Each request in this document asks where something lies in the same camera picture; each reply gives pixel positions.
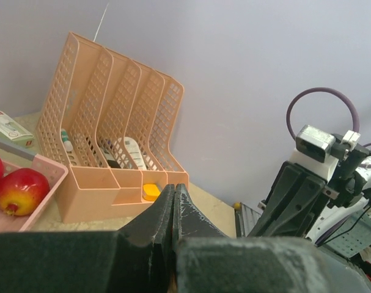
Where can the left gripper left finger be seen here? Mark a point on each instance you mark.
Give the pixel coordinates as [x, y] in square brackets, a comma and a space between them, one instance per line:
[135, 258]

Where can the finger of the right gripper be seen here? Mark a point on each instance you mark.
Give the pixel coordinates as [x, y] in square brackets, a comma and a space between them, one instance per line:
[314, 186]
[285, 202]

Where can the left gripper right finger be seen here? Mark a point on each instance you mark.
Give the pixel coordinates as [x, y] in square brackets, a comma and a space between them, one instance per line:
[209, 261]

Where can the pink plastic basket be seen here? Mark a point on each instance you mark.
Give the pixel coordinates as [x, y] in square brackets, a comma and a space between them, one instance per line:
[53, 171]

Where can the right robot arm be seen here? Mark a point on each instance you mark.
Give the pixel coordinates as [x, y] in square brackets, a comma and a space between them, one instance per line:
[336, 199]

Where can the yellow tape measure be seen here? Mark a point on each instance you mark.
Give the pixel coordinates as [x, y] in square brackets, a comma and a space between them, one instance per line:
[151, 192]

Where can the orange desk file organizer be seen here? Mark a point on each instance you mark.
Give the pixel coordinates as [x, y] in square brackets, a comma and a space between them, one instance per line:
[109, 120]

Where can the small white box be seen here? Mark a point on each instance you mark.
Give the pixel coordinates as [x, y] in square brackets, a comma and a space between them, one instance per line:
[12, 131]

